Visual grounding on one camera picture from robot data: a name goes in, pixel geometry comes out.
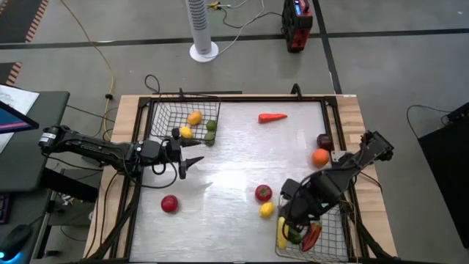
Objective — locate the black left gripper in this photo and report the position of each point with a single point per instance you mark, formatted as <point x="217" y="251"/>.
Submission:
<point x="157" y="152"/>

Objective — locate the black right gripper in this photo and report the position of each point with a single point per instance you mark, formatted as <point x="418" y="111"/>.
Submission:
<point x="298" y="214"/>

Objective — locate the yellow lemon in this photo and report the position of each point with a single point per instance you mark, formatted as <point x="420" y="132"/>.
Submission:
<point x="186" y="132"/>
<point x="266" y="210"/>

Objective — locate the dark green cucumber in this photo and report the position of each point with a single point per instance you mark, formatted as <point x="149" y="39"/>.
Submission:
<point x="295" y="237"/>

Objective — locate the green pear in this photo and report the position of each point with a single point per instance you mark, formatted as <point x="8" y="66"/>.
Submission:
<point x="209" y="138"/>

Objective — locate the dark red pepper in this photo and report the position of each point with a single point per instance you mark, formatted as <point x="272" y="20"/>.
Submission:
<point x="311" y="238"/>

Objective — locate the yellow corn cob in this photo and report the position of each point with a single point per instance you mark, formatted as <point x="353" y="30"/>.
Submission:
<point x="281" y="236"/>

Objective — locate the yellow orange mango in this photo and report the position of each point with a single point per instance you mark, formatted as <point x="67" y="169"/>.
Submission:
<point x="194" y="118"/>

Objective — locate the green lime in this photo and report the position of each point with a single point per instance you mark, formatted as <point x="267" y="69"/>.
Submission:
<point x="211" y="125"/>

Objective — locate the red tomato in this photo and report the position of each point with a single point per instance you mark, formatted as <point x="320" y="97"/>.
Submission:
<point x="263" y="193"/>

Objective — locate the red apple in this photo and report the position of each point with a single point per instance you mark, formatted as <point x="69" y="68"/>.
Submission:
<point x="169" y="204"/>

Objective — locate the orange red carrot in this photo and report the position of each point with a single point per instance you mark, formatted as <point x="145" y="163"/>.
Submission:
<point x="271" y="117"/>

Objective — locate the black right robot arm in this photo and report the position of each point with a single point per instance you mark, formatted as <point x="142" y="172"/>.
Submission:
<point x="377" y="146"/>

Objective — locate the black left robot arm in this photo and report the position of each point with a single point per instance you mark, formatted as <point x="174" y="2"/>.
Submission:
<point x="99" y="148"/>

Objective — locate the black clamp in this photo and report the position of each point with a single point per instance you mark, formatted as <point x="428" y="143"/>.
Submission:
<point x="296" y="91"/>
<point x="181" y="93"/>

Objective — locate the orange fruit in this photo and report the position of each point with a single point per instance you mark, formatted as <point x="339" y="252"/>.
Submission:
<point x="320" y="158"/>

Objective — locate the black flat bar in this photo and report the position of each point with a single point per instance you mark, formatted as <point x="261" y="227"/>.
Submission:
<point x="201" y="92"/>

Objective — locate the purple onion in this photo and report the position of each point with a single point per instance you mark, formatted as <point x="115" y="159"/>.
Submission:
<point x="324" y="142"/>

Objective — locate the white tower fan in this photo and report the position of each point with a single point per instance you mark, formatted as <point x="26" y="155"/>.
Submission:
<point x="201" y="29"/>

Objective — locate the yellow plug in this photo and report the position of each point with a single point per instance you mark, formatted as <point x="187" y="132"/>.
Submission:
<point x="214" y="4"/>

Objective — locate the dark grey desk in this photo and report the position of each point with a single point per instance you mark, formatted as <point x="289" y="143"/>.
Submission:
<point x="33" y="165"/>

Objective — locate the black side cart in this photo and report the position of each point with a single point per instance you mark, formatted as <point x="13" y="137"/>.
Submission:
<point x="450" y="176"/>

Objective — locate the red black power tool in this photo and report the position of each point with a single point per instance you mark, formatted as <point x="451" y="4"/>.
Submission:
<point x="297" y="33"/>

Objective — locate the monitor with blue screen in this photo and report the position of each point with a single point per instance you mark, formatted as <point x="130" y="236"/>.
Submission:
<point x="14" y="122"/>

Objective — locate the white paper sheet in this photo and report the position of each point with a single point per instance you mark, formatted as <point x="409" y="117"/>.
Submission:
<point x="18" y="97"/>

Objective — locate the backlit keyboard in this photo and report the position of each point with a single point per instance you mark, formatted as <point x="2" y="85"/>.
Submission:
<point x="3" y="209"/>

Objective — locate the black computer mouse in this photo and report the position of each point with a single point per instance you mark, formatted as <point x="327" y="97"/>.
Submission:
<point x="14" y="240"/>

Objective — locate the black mat striped edge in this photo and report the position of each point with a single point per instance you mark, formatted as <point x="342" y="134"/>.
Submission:
<point x="5" y="71"/>
<point x="18" y="18"/>

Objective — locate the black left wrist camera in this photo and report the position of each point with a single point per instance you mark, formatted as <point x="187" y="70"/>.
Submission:
<point x="175" y="151"/>

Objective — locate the black table frame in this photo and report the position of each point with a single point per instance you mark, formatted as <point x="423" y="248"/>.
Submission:
<point x="256" y="98"/>

